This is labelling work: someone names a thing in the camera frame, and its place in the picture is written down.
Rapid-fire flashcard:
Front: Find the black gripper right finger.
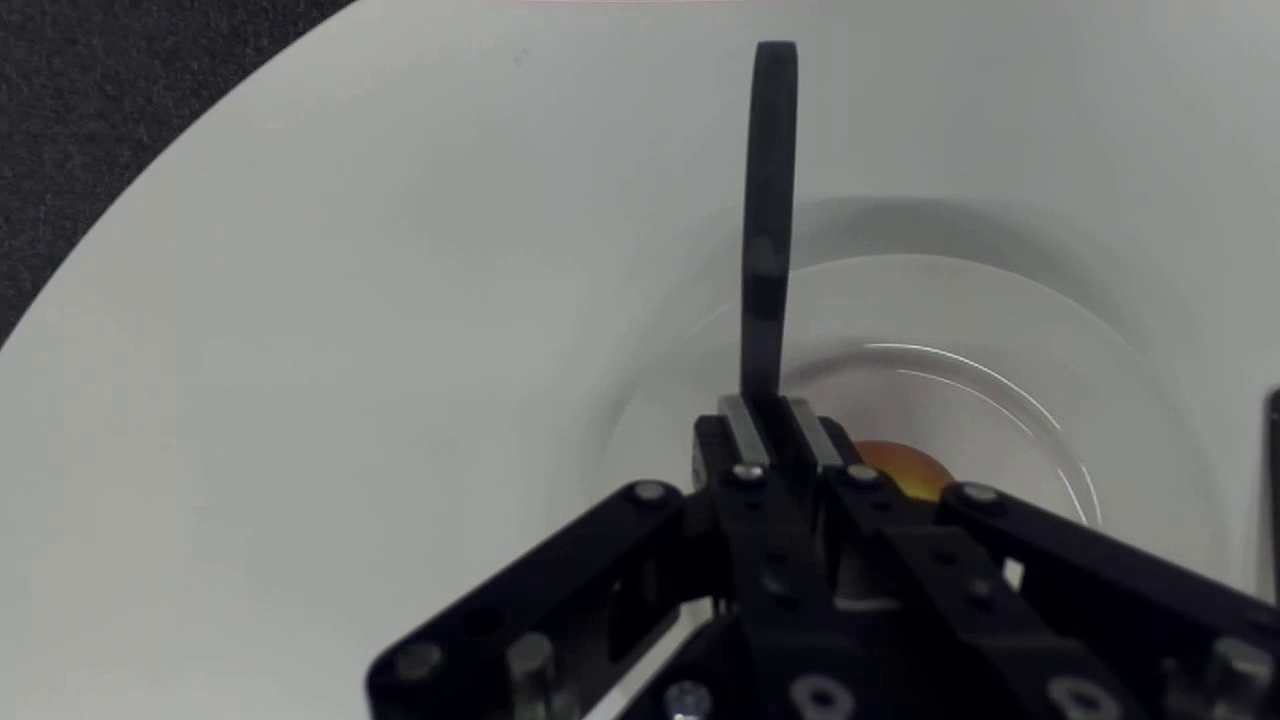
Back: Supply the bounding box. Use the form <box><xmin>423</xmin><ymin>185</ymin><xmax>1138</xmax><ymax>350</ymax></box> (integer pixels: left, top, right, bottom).
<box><xmin>785</xmin><ymin>397</ymin><xmax>1280</xmax><ymax>720</ymax></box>

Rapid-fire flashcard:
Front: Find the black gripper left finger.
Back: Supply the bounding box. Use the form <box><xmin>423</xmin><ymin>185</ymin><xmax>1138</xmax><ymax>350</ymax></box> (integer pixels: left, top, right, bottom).
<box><xmin>364</xmin><ymin>394</ymin><xmax>835</xmax><ymax>720</ymax></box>

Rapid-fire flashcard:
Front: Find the white round plate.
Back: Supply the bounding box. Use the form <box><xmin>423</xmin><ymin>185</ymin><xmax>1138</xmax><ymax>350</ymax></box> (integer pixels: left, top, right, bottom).
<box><xmin>602</xmin><ymin>254</ymin><xmax>1235</xmax><ymax>597</ymax></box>

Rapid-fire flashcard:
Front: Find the dark utensil handle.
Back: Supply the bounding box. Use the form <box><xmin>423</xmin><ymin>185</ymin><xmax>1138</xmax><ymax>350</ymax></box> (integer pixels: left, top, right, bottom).
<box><xmin>737</xmin><ymin>35</ymin><xmax>805</xmax><ymax>407</ymax></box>

